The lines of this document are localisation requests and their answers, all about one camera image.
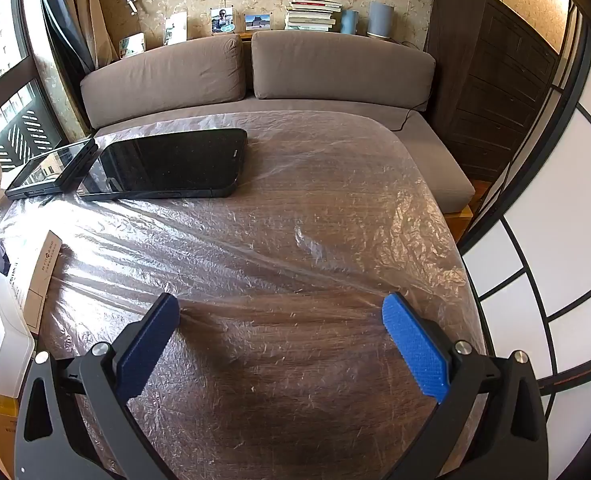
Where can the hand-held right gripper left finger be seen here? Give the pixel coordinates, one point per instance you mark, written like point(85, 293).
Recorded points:
point(145, 345)

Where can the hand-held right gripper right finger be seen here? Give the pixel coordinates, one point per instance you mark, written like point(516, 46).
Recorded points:
point(415, 345)

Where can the brown cardboard box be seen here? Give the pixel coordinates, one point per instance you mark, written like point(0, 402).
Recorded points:
point(40, 270)

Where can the white plastic box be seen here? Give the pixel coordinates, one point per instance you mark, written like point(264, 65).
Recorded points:
point(0, 330)

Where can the large black tablet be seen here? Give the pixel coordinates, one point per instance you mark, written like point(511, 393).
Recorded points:
point(170, 162)

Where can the brown fabric sofa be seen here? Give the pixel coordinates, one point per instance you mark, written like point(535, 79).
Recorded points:
point(425, 150)

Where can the white panel sliding door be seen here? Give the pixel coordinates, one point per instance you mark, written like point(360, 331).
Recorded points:
point(565, 220)

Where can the small tablet in blue case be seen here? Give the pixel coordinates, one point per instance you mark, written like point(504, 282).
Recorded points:
point(40, 170)

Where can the dark balcony railing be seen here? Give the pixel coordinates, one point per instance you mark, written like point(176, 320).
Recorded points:
point(25, 135)

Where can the brown sofa back cushion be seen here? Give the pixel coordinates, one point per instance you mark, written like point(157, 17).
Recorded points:
point(340, 70)
point(165, 80)

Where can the dark wooden cabinet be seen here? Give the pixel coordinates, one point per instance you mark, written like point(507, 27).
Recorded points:
point(485, 75)

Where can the tall white photo card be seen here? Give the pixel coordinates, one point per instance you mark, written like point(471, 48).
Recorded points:
point(175, 29)

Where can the grey cylindrical speaker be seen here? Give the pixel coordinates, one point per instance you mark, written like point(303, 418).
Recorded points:
point(380, 19)

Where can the small blue cylinder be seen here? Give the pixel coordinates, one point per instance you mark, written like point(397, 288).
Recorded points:
point(349, 22)

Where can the photo of person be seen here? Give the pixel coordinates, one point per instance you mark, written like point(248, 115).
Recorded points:
point(222, 20)

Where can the beige and dark curtains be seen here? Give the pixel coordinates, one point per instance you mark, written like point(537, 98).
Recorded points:
point(75, 15)

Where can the photo of building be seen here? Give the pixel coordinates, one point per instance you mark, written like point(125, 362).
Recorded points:
point(257, 22)

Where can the stack of books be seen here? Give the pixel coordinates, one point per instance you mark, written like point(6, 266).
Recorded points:
point(310, 15)

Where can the rounded photo frame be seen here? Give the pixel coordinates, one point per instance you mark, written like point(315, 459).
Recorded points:
point(132, 45)

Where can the white wall hook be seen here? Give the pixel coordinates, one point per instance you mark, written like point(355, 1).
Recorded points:
point(133, 4)

